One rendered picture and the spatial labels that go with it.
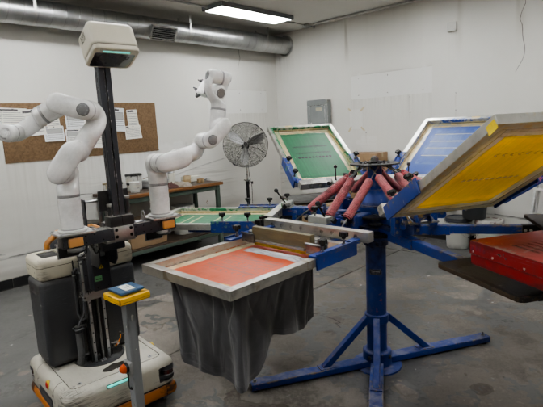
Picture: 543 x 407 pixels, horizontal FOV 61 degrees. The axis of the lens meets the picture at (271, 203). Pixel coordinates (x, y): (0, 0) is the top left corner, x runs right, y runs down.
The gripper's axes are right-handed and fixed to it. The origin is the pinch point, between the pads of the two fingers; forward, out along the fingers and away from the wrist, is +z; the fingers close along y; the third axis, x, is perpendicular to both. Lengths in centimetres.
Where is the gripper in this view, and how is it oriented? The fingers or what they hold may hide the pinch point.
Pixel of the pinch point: (198, 85)
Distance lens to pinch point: 282.7
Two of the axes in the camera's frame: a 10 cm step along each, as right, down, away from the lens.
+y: 5.3, -8.5, 0.0
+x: -6.5, -4.1, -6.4
